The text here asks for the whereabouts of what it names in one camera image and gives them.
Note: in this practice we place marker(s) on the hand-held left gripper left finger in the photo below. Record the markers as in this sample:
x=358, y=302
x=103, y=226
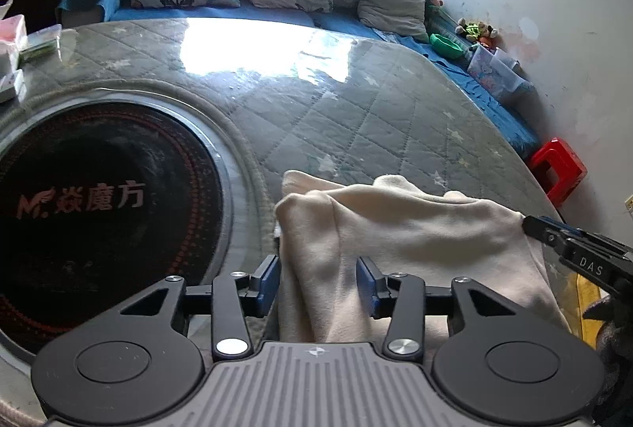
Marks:
x=269, y=286

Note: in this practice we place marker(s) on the grey pillow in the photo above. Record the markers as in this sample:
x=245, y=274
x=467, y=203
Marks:
x=393, y=9

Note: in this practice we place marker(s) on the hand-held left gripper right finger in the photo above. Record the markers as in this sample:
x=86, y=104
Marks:
x=367, y=291

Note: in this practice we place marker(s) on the green plastic basin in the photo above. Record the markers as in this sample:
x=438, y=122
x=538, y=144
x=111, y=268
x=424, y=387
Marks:
x=447, y=46

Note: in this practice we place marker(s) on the yellow plastic object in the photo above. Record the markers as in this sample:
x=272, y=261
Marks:
x=587, y=308

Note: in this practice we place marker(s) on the grey quilted table cover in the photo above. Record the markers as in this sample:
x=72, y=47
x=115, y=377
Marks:
x=346, y=110

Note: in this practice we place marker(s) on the blue sofa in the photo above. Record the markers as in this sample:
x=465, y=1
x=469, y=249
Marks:
x=207, y=14

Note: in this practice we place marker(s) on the pink tissue pack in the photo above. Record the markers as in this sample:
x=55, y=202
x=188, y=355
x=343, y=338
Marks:
x=11, y=41

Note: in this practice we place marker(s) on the clear plastic storage box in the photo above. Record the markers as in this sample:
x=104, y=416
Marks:
x=494, y=71

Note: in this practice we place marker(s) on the red plastic stool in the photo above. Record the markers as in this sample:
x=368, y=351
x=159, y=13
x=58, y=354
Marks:
x=561, y=160

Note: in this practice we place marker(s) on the green packet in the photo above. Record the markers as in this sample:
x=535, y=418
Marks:
x=42, y=42

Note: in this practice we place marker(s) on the wall socket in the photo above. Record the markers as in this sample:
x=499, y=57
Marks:
x=629, y=204

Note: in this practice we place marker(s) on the round black induction cooktop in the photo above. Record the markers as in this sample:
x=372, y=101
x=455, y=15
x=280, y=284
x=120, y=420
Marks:
x=99, y=219

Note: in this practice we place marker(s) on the white flat box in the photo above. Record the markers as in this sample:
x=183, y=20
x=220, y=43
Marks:
x=11, y=85

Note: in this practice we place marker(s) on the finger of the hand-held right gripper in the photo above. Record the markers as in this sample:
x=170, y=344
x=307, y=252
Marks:
x=544, y=231

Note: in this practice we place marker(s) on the cream long-sleeve sweater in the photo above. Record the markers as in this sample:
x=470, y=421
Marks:
x=420, y=239

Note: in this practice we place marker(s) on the pile of small plush toys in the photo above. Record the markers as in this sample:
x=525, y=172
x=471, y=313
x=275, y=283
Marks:
x=474, y=31

